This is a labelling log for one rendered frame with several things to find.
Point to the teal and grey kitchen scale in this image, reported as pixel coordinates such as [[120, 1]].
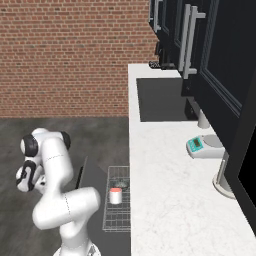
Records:
[[203, 148]]

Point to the white cup with red rim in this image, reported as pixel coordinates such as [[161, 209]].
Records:
[[115, 196]]

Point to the white paper towel holder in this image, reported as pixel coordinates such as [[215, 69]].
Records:
[[222, 181]]

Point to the dark dishwasher door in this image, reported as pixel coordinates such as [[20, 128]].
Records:
[[96, 176]]

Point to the large black cupboard door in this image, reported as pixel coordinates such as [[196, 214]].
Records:
[[226, 60]]

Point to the black cupboard run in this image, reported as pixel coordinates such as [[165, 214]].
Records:
[[156, 16]]

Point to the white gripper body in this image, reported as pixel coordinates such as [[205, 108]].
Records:
[[41, 184]]

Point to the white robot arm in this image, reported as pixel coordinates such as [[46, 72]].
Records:
[[56, 166]]

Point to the black sink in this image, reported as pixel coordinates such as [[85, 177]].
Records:
[[163, 100]]

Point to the small dark round object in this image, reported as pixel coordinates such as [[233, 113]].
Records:
[[154, 64]]

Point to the black countertop appliance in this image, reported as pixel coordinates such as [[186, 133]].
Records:
[[165, 55]]

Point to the dark bowl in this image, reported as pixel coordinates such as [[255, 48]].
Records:
[[120, 184]]

